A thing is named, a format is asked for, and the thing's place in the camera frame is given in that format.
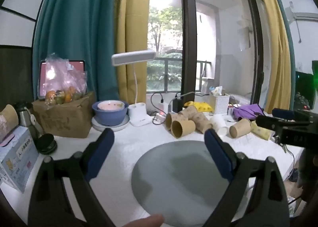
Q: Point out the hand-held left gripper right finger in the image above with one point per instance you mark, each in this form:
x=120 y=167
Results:
x=218 y=153

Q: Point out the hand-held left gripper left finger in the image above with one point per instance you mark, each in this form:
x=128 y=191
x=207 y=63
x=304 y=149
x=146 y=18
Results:
x=100 y=152

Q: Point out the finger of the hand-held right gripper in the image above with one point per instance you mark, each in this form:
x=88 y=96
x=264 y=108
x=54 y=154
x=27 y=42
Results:
x=269 y=121
x=283 y=113

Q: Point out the white paper cup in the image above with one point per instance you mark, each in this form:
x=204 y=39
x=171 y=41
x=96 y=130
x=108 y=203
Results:
x=219 y=124

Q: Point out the pale yellow tube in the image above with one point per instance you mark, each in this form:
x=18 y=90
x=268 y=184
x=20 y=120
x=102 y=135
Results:
x=260 y=131

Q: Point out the purple cloth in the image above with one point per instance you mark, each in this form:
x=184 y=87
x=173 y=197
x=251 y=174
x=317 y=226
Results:
x=247 y=112

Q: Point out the white plate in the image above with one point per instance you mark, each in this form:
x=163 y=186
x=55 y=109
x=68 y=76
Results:
x=99 y=126

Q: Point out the black computer with green light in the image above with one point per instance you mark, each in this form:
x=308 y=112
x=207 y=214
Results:
x=306 y=87

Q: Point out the blue bowl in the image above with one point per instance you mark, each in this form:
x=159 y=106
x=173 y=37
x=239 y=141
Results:
x=110 y=116

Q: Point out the cardboard box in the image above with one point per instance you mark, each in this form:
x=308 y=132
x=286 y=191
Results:
x=67 y=119

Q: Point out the pink bowl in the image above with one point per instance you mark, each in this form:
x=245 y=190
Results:
x=110 y=105

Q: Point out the grey round plate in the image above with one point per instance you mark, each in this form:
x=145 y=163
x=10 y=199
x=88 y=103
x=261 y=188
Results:
x=178 y=179

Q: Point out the white woven tissue box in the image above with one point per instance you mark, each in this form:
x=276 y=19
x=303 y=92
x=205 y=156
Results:
x=219 y=104

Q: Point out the yellow spotted cloth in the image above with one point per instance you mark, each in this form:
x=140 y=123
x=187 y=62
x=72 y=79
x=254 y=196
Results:
x=200 y=106

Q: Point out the white desk lamp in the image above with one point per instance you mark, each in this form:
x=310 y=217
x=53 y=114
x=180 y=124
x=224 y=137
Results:
x=138 y=115

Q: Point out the black round lid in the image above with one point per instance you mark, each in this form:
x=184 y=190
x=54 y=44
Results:
x=46 y=143

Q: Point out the black power adapter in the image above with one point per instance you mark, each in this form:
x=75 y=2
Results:
x=177 y=105

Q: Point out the yellow curtain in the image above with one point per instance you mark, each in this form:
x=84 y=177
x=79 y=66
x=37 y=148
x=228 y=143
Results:
x=275 y=50
x=134 y=23

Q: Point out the white power strip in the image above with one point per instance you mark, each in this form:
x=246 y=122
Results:
x=159 y=117

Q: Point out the white charger plug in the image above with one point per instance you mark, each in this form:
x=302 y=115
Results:
x=164 y=107

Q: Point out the plastic bag of fruit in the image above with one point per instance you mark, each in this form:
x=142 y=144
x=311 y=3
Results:
x=63 y=80

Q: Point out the light blue tissue carton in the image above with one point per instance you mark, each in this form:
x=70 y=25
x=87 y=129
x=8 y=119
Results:
x=18 y=160

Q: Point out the steel thermos flask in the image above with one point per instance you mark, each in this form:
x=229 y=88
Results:
x=24 y=116

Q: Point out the brown paper roll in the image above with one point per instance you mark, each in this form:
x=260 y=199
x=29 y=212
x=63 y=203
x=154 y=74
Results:
x=8 y=117

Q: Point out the white air conditioner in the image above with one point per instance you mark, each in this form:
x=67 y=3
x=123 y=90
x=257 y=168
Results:
x=306 y=15

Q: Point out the teal curtain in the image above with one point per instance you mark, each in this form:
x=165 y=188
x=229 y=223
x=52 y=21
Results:
x=82 y=25

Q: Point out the dark window frame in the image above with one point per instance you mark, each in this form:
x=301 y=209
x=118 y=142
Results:
x=188 y=30

